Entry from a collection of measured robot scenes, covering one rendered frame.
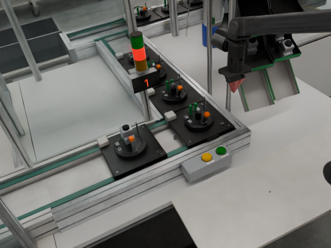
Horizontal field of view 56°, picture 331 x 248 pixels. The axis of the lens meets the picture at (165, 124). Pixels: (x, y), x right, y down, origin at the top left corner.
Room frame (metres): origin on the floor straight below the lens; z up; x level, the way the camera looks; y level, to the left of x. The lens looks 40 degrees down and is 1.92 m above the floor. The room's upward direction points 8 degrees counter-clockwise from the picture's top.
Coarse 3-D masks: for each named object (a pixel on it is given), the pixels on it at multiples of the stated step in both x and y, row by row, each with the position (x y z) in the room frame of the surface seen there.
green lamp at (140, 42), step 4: (140, 36) 1.13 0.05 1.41; (132, 40) 1.12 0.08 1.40; (136, 40) 1.12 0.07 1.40; (140, 40) 1.12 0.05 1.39; (132, 44) 1.13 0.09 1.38; (136, 44) 1.12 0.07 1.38; (140, 44) 1.12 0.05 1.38; (132, 48) 1.13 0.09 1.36; (136, 48) 1.12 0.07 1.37; (140, 48) 1.12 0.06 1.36
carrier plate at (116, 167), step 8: (144, 128) 1.10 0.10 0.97; (112, 136) 1.07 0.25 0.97; (120, 136) 1.06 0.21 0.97; (144, 136) 1.04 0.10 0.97; (152, 136) 1.04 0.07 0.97; (112, 144) 1.02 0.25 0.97; (152, 144) 0.98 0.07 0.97; (104, 152) 0.97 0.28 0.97; (112, 152) 0.97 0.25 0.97; (144, 152) 0.94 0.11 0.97; (152, 152) 0.94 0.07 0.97; (112, 160) 0.92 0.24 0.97; (120, 160) 0.91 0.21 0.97; (128, 160) 0.91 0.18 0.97; (136, 160) 0.90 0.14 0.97; (144, 160) 0.89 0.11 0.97; (152, 160) 0.89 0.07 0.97; (160, 160) 0.90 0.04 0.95; (112, 168) 0.87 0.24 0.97; (120, 168) 0.87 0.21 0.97; (128, 168) 0.86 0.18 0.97; (136, 168) 0.86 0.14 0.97; (120, 176) 0.83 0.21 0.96
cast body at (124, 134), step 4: (128, 124) 1.00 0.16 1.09; (120, 128) 0.98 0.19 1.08; (124, 128) 0.97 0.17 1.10; (128, 128) 0.97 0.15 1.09; (120, 132) 1.00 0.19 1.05; (124, 132) 0.96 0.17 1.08; (128, 132) 0.96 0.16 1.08; (132, 132) 0.97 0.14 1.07; (124, 136) 0.96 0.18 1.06; (128, 136) 0.96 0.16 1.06; (124, 140) 0.96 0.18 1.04; (128, 140) 0.95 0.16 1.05
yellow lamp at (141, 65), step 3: (144, 60) 1.13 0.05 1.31; (135, 63) 1.13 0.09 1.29; (138, 63) 1.12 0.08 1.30; (141, 63) 1.12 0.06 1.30; (144, 63) 1.13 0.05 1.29; (135, 66) 1.13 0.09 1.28; (138, 66) 1.12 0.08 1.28; (141, 66) 1.12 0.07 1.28; (144, 66) 1.12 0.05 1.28; (147, 66) 1.14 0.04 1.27; (138, 69) 1.12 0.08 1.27; (141, 69) 1.12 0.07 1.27; (144, 69) 1.12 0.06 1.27
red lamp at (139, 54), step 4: (144, 48) 1.14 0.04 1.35; (132, 52) 1.14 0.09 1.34; (136, 52) 1.12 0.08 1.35; (140, 52) 1.12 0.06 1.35; (144, 52) 1.13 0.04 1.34; (136, 56) 1.12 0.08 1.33; (140, 56) 1.12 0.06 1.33; (144, 56) 1.13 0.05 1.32; (136, 60) 1.12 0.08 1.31; (140, 60) 1.12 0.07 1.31
